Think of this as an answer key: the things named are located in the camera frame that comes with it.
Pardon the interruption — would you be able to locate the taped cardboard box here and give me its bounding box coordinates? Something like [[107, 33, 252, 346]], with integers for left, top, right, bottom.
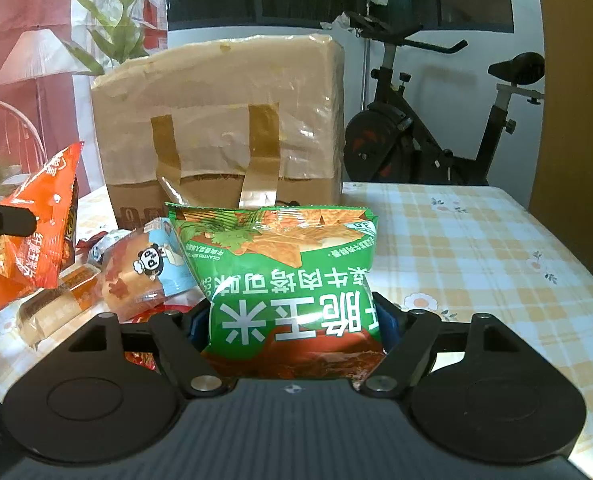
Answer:
[[90, 34, 346, 232]]

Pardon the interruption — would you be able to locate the white snack packet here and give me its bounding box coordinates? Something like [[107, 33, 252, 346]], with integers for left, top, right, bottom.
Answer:
[[79, 230, 130, 265]]

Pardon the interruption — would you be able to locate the panda print bread packet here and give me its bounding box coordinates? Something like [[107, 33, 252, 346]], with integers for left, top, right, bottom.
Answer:
[[99, 217, 200, 324]]

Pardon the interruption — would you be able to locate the green corn chip bag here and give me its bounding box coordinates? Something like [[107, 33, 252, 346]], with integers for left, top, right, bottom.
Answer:
[[165, 202, 393, 392]]

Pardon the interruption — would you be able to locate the crumpled clear plastic bag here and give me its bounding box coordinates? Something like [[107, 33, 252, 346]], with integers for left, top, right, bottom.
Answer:
[[321, 12, 353, 32]]

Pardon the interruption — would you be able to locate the black exercise bike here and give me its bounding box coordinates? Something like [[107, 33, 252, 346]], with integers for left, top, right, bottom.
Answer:
[[321, 10, 547, 187]]

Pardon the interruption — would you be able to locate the brown wooden panel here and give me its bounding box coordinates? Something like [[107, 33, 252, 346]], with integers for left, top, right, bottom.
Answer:
[[527, 47, 593, 306]]

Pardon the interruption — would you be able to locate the pink printed backdrop cloth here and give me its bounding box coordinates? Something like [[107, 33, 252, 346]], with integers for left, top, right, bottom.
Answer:
[[0, 0, 168, 200]]

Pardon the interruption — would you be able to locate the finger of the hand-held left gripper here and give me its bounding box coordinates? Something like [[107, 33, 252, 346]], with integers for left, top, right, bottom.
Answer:
[[0, 199, 38, 237]]

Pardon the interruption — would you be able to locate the orange snack packet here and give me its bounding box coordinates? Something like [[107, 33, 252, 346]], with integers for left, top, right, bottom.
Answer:
[[0, 141, 85, 319]]

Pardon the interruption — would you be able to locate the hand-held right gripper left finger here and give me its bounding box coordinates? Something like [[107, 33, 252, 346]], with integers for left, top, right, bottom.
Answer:
[[69, 309, 224, 397]]

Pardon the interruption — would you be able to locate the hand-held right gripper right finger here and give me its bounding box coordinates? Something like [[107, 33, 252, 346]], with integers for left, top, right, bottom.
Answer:
[[360, 292, 524, 395]]

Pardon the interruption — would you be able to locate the yellow checked tablecloth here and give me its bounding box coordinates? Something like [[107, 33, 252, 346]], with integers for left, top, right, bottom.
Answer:
[[0, 181, 593, 413]]

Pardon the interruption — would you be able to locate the clear wrapped cake slice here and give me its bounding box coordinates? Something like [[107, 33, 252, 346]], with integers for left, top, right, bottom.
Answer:
[[16, 262, 102, 347]]

